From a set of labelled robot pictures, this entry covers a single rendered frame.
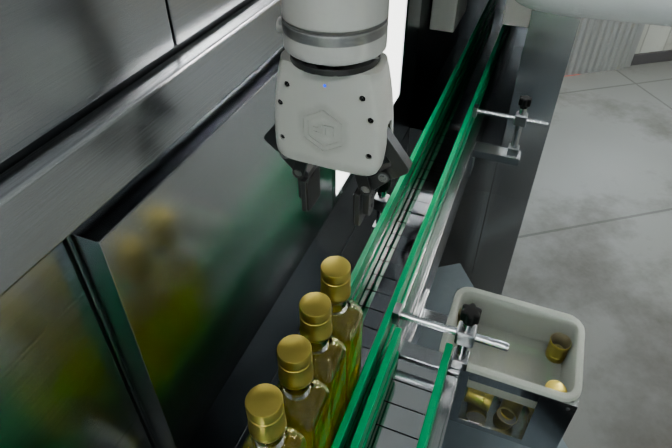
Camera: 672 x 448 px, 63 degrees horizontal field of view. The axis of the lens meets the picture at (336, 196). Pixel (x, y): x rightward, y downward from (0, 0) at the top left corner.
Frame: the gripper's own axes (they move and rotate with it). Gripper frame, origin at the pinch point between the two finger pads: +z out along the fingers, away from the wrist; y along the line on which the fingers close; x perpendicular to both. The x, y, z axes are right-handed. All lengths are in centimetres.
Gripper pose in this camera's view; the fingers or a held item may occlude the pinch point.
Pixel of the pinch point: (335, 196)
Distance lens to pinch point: 54.7
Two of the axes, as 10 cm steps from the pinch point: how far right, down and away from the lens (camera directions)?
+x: 3.8, -5.8, 7.2
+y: 9.3, 2.4, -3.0
